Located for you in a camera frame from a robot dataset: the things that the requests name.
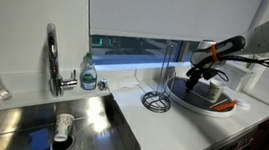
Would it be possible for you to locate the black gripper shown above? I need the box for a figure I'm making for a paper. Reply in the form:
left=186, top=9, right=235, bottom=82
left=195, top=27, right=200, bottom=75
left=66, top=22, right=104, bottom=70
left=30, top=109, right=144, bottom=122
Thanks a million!
left=183, top=65, right=220, bottom=96

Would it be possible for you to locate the round white-rimmed dark tray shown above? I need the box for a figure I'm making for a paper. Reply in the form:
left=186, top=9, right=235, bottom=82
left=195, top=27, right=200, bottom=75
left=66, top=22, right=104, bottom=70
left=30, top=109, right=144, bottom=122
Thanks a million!
left=163, top=74, right=239, bottom=121

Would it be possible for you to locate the printed paper cup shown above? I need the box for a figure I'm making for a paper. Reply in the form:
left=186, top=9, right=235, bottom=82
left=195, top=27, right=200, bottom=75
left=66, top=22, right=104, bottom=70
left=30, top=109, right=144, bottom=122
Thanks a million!
left=52, top=111, right=76, bottom=145
left=205, top=79, right=226, bottom=105

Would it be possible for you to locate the white box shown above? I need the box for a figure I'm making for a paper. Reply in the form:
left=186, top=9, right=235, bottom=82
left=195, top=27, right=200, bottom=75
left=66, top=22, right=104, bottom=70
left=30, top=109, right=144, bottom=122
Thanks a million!
left=217, top=59, right=256, bottom=94

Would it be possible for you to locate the window pane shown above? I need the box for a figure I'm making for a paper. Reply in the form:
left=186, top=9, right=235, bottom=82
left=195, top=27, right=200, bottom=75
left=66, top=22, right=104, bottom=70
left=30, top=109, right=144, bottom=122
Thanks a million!
left=86, top=29, right=202, bottom=77

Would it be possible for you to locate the white roller blind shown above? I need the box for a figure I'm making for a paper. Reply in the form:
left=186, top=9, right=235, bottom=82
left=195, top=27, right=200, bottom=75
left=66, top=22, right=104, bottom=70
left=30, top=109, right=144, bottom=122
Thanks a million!
left=83, top=0, right=265, bottom=54

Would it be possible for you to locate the dishwasher control panel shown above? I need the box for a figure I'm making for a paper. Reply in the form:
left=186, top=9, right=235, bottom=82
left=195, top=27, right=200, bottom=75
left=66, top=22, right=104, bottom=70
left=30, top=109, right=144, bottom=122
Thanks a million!
left=222, top=129, right=257, bottom=150

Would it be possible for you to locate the small chrome knob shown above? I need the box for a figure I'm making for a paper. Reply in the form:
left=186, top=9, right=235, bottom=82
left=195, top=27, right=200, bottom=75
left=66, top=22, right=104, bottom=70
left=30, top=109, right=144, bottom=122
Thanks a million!
left=96, top=77, right=110, bottom=92

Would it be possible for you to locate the stainless steel sink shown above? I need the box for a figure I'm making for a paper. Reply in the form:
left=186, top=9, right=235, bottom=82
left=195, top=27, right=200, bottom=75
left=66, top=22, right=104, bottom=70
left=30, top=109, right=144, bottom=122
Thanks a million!
left=0, top=82, right=147, bottom=150

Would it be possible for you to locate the clear dish soap bottle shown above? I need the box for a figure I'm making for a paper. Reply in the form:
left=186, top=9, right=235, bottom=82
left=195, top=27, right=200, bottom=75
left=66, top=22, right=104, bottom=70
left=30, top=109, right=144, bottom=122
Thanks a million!
left=78, top=50, right=102, bottom=92

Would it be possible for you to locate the sink drain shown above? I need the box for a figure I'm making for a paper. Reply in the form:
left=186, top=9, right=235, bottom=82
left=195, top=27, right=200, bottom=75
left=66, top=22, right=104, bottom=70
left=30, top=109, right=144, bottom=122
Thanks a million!
left=48, top=132, right=77, bottom=150

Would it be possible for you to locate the chrome kitchen faucet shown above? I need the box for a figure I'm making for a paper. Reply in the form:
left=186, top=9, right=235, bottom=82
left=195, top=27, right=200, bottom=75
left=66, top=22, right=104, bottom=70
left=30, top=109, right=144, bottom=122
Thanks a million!
left=39, top=22, right=84, bottom=100

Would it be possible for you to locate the blue sponge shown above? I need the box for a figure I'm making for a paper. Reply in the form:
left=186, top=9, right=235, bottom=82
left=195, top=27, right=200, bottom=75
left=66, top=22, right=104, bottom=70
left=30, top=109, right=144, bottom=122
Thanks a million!
left=26, top=125, right=53, bottom=150

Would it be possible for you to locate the orange cable strap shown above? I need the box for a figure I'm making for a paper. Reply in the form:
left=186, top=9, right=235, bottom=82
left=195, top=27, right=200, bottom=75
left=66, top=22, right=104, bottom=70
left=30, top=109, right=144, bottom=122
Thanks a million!
left=208, top=42, right=222, bottom=64

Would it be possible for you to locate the black wire paper towel holder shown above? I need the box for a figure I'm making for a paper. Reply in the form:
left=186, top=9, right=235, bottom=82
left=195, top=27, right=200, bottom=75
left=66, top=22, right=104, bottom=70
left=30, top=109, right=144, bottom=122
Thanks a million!
left=141, top=40, right=180, bottom=115

